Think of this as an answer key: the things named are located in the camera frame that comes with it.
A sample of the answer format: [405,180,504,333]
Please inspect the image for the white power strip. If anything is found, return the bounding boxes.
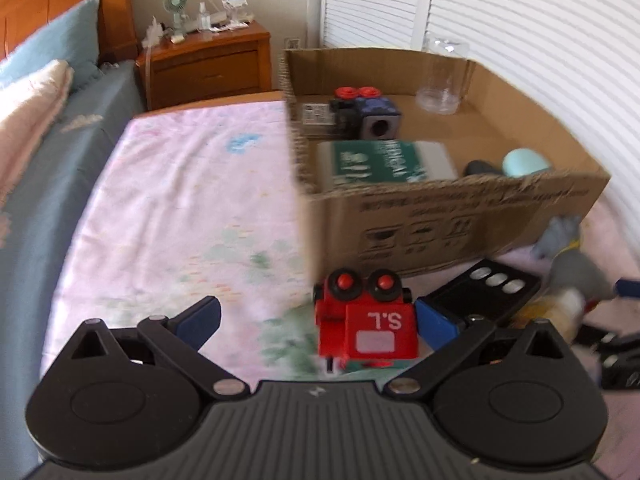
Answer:
[142,17,167,50]

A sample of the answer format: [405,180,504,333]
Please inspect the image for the wooden nightstand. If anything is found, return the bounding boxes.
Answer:
[135,20,274,112]

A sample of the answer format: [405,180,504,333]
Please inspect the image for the black plastic clip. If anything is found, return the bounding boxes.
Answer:
[462,159,505,177]

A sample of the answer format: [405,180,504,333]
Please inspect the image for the red toy train car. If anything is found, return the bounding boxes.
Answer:
[313,268,422,375]

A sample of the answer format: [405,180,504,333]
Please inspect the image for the white louvered doors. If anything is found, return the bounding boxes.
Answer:
[320,0,640,187]

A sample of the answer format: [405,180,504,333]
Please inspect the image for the clear plastic jar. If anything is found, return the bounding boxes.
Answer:
[415,35,472,115]

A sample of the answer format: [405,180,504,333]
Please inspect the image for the grey elephant toy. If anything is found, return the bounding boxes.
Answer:
[530,215,619,307]

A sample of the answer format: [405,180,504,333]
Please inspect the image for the glass spice grinder bottle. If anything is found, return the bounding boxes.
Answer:
[515,289,587,343]

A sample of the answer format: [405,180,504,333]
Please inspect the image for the black toy train car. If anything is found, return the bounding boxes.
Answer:
[329,86,404,142]

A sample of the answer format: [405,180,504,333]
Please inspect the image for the large blue pillow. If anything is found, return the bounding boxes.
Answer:
[0,0,102,92]

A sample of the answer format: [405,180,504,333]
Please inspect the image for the pink floral quilt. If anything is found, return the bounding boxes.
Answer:
[0,59,75,248]

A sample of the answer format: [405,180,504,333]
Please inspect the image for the white green cotton swab container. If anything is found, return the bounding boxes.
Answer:
[318,140,459,194]

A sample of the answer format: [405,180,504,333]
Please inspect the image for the brown cardboard box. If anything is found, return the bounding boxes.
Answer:
[277,47,612,282]

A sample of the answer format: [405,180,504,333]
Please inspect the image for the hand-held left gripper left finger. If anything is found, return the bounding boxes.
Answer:
[69,296,248,402]

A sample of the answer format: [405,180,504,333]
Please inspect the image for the bed with blue sheet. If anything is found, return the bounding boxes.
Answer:
[0,60,151,466]

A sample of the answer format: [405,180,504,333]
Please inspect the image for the clear labelled plastic case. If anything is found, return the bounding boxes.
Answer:
[300,101,341,129]

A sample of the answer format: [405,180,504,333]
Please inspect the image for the green egg-shaped case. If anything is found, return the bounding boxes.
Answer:
[502,147,554,179]

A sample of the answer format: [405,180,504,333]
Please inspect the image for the black case with silver buttons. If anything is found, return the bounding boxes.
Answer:
[424,258,543,330]

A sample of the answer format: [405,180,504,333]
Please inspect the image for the white phone stand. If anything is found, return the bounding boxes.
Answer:
[222,0,249,24]

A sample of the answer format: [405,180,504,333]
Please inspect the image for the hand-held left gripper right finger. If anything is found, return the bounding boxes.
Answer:
[382,298,581,402]

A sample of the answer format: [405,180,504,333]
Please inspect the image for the small green desk fan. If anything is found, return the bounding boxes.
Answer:
[162,0,189,37]

